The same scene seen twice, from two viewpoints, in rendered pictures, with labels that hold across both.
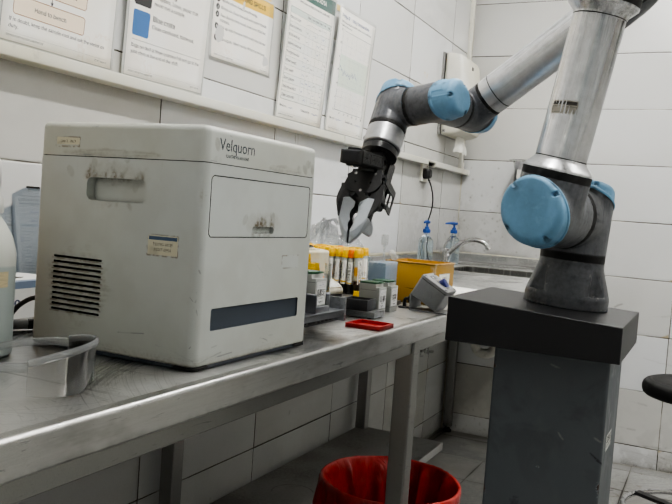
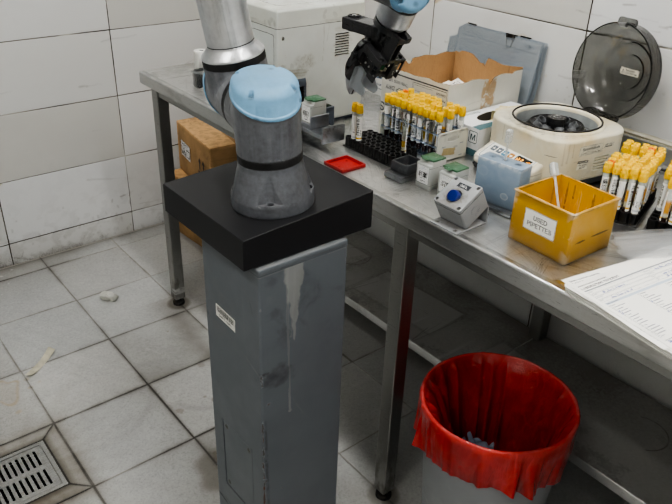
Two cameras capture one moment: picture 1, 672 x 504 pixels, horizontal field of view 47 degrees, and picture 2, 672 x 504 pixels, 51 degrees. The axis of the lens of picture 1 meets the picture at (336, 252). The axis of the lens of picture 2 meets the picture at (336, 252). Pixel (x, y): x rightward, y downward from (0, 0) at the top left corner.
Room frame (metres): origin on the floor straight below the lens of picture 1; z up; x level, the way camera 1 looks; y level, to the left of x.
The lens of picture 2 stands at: (2.01, -1.45, 1.50)
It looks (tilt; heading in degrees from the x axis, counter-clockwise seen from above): 29 degrees down; 114
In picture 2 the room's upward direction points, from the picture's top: 2 degrees clockwise
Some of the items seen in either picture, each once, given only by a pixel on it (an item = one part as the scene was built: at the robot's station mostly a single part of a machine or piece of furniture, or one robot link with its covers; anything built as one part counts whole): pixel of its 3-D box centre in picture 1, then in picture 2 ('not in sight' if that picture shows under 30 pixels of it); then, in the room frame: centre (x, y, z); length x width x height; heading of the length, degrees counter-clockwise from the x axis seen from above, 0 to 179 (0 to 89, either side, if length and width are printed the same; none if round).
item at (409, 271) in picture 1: (419, 281); (562, 217); (1.91, -0.21, 0.93); 0.13 x 0.13 x 0.10; 61
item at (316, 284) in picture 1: (308, 291); (313, 112); (1.27, 0.04, 0.95); 0.05 x 0.04 x 0.06; 64
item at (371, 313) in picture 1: (358, 307); (407, 167); (1.55, -0.05, 0.89); 0.09 x 0.05 x 0.04; 66
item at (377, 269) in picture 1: (382, 283); (501, 183); (1.77, -0.11, 0.92); 0.10 x 0.07 x 0.10; 160
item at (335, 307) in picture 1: (301, 308); (308, 119); (1.25, 0.05, 0.92); 0.21 x 0.07 x 0.05; 154
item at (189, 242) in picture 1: (186, 240); (293, 55); (1.12, 0.22, 1.03); 0.31 x 0.27 x 0.30; 154
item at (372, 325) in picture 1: (369, 325); (344, 164); (1.40, -0.07, 0.88); 0.07 x 0.07 x 0.01; 64
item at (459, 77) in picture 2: not in sight; (449, 93); (1.51, 0.35, 0.95); 0.29 x 0.25 x 0.15; 64
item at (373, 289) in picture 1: (372, 296); (430, 171); (1.61, -0.08, 0.91); 0.05 x 0.04 x 0.07; 64
